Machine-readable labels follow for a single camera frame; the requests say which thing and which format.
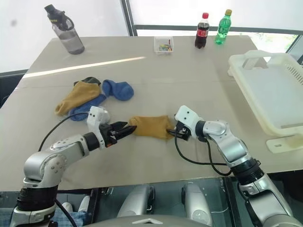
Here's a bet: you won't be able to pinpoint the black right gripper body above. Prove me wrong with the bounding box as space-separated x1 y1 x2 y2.
174 121 192 142

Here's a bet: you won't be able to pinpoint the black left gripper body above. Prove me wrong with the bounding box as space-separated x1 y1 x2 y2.
99 122 121 148

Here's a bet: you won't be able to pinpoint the plain mustard yellow sock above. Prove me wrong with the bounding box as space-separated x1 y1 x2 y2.
128 115 176 142

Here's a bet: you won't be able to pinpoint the blue sock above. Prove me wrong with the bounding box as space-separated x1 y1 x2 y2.
69 94 107 122
101 79 134 102

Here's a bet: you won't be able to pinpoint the mustard sock with dark cuff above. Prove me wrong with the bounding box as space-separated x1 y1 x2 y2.
54 77 102 116

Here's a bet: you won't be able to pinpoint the white plastic basket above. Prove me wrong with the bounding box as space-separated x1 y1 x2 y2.
227 50 303 137

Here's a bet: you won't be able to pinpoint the black table leg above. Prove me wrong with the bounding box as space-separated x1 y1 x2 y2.
89 188 100 223
220 176 247 227

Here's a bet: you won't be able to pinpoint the silver left robot leg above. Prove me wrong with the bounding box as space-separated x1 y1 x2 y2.
117 184 156 218

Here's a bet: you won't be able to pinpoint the silver robot leg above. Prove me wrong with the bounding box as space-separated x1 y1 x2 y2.
181 183 214 227
117 184 156 218

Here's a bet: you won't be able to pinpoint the silver right robot leg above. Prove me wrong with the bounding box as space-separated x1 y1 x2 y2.
181 183 214 227

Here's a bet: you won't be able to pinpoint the clear plastic box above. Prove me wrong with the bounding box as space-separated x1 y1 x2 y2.
153 36 175 55

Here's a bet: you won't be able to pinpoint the colourful small clips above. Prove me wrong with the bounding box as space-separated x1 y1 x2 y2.
158 40 172 52

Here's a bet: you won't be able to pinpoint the grey robot torso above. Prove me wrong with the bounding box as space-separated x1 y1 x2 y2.
91 214 214 227

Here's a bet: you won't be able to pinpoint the grey water bottle black lid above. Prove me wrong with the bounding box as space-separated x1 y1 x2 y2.
44 4 85 55

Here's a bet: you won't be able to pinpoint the cola bottle red cap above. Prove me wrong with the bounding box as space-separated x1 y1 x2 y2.
194 12 210 50

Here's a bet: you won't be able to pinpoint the green soda bottle yellow cap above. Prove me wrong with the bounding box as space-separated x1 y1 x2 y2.
214 9 232 45

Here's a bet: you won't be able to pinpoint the dark furniture behind table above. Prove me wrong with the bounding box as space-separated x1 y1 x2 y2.
0 73 27 108

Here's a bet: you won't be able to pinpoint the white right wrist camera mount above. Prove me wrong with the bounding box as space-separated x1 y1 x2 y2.
174 105 204 136

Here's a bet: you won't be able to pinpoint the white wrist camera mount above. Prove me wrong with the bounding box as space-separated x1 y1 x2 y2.
86 105 111 149
174 105 204 136

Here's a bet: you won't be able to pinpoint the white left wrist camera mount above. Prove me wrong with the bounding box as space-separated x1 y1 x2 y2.
86 105 111 149

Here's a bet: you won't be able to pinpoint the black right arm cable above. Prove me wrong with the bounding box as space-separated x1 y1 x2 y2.
174 136 235 177

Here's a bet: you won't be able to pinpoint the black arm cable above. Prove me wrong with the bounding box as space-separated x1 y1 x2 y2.
174 136 235 177
37 112 89 227

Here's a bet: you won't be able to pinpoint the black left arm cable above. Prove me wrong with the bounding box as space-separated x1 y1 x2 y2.
37 112 89 227

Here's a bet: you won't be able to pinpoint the black window frame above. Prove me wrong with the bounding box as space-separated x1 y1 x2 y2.
120 0 303 67

